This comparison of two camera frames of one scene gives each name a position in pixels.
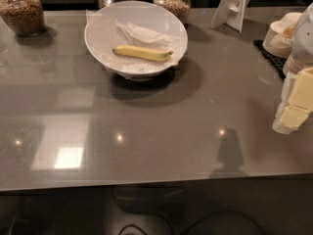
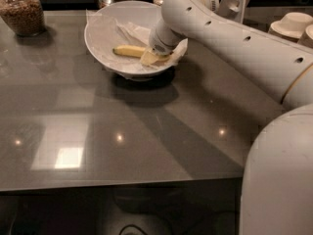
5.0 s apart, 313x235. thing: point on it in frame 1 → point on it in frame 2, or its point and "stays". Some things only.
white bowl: [135, 23] stays
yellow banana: [147, 54] stays
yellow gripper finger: [302, 91] → [149, 58]
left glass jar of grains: [22, 10] stays
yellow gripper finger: [293, 117] → [160, 59]
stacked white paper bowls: [279, 39] stays
